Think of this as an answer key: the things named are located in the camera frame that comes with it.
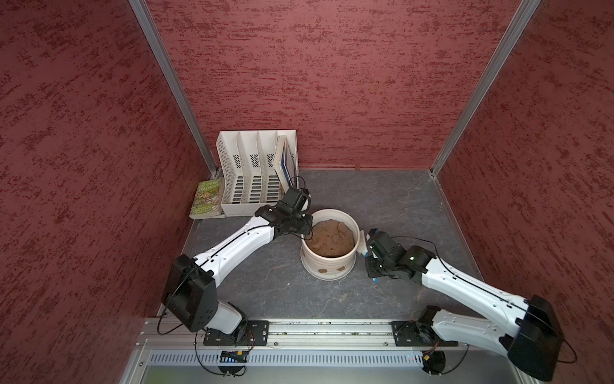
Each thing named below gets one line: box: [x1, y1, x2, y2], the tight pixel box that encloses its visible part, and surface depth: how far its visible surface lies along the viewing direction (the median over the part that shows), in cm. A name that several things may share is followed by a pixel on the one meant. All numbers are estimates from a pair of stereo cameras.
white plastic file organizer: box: [215, 129, 300, 217], surface depth 106 cm
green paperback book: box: [188, 178, 227, 220], surface depth 105 cm
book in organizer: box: [273, 135, 297, 193], surface depth 97 cm
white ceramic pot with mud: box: [299, 208, 360, 281], surface depth 85 cm
